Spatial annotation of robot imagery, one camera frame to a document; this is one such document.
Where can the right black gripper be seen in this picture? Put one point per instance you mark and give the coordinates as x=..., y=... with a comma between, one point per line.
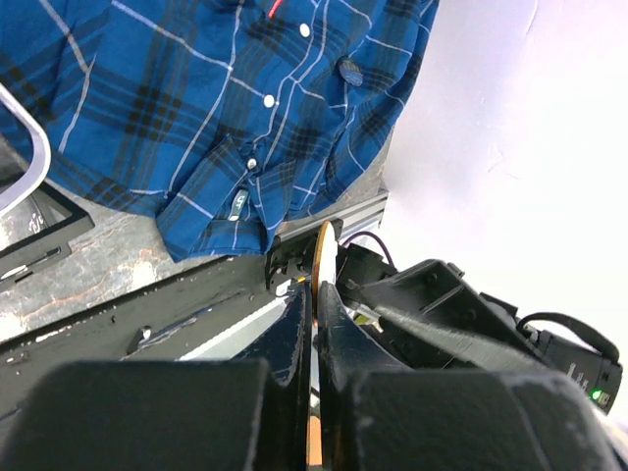
x=429, y=317

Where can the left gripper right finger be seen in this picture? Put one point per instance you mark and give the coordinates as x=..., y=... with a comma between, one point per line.
x=379, y=415

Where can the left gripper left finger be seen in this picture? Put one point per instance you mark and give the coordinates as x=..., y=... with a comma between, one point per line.
x=246, y=413

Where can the blue plaid shirt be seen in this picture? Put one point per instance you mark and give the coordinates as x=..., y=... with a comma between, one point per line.
x=220, y=120

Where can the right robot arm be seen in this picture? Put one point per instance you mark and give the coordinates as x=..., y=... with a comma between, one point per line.
x=565, y=343

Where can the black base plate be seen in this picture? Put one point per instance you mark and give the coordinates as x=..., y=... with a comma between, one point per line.
x=166, y=320

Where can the black frame front middle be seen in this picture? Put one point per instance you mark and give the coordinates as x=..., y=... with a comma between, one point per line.
x=36, y=234

